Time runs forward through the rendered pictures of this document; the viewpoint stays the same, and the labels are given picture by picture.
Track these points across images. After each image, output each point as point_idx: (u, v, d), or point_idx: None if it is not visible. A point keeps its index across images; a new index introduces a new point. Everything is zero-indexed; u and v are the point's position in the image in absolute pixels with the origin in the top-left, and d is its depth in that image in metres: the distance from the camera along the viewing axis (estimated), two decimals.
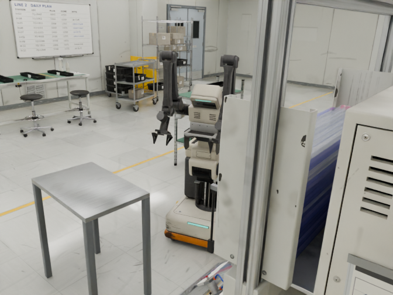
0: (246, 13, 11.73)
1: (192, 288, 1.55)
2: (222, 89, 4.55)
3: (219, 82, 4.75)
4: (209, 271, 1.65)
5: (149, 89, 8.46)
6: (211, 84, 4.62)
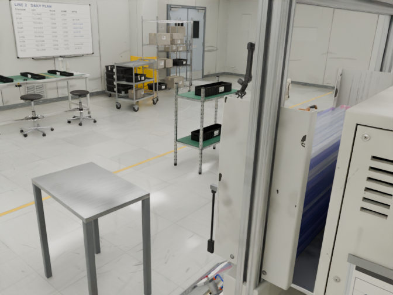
0: (246, 13, 11.73)
1: (192, 288, 1.55)
2: (222, 89, 4.55)
3: (219, 82, 4.75)
4: (209, 271, 1.65)
5: (149, 89, 8.46)
6: (211, 84, 4.62)
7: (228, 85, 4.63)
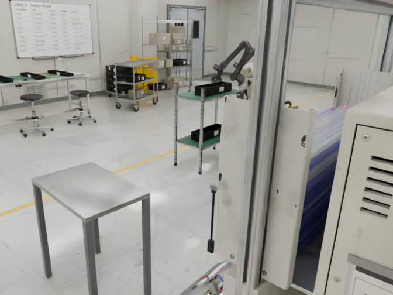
0: (246, 13, 11.73)
1: (192, 288, 1.55)
2: (222, 89, 4.55)
3: (219, 82, 4.75)
4: (209, 271, 1.65)
5: (149, 89, 8.46)
6: (211, 84, 4.62)
7: (228, 85, 4.63)
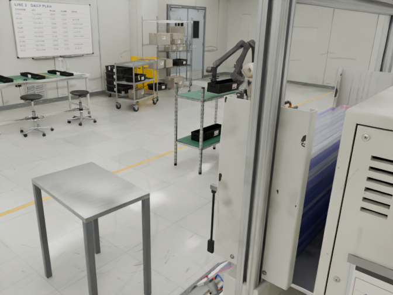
0: (246, 13, 11.73)
1: (192, 288, 1.55)
2: (235, 86, 4.42)
3: (231, 78, 4.61)
4: (209, 271, 1.65)
5: (149, 89, 8.46)
6: (224, 81, 4.49)
7: None
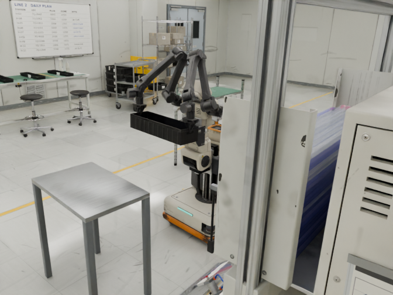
0: (246, 13, 11.73)
1: (192, 288, 1.55)
2: (165, 124, 2.75)
3: (134, 115, 2.72)
4: (209, 271, 1.65)
5: (149, 89, 8.46)
6: (148, 122, 2.61)
7: (154, 116, 2.82)
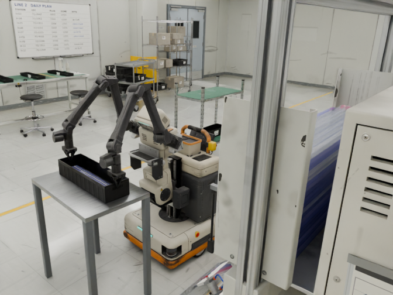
0: (246, 13, 11.73)
1: (192, 288, 1.55)
2: (97, 170, 2.40)
3: (62, 162, 2.37)
4: (209, 271, 1.65)
5: None
6: (75, 171, 2.27)
7: (87, 160, 2.47)
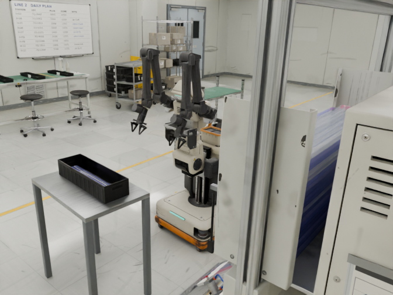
0: (246, 13, 11.73)
1: (192, 288, 1.55)
2: (97, 170, 2.40)
3: (61, 162, 2.37)
4: (209, 271, 1.65)
5: None
6: (75, 171, 2.27)
7: (86, 160, 2.47)
